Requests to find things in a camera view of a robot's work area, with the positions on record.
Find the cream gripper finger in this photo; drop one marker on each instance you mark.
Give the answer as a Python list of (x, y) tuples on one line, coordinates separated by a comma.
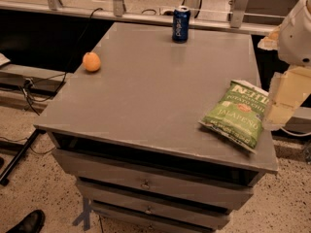
[(286, 94), (270, 42)]

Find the orange fruit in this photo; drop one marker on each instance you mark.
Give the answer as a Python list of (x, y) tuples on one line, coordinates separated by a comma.
[(91, 62)]

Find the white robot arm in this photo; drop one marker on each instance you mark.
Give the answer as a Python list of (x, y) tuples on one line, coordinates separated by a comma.
[(292, 40)]

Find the blue pepsi can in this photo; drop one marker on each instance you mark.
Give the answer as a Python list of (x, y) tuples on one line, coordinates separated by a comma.
[(180, 26)]

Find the green jalapeno chip bag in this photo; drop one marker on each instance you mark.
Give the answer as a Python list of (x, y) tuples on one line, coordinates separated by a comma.
[(238, 115)]

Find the top grey drawer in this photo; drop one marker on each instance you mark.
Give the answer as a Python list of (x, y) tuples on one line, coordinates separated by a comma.
[(153, 180)]

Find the grey drawer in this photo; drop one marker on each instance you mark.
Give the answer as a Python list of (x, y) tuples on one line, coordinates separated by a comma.
[(149, 222), (153, 180), (152, 206)]

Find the grey drawer cabinet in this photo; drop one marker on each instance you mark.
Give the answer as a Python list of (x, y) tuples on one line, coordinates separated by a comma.
[(144, 106)]

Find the middle grey drawer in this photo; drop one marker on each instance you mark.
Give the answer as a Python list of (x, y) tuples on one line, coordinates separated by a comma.
[(152, 206)]

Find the bottom grey drawer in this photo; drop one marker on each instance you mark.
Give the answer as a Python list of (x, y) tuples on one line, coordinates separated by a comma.
[(149, 222)]

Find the blue tape cross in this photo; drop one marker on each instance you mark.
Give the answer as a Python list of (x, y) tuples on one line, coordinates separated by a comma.
[(84, 216)]

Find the black shoe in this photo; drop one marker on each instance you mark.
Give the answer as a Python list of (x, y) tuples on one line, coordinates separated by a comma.
[(32, 223)]

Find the black metal floor bar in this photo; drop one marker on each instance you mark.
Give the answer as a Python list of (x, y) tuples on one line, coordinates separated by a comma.
[(19, 151)]

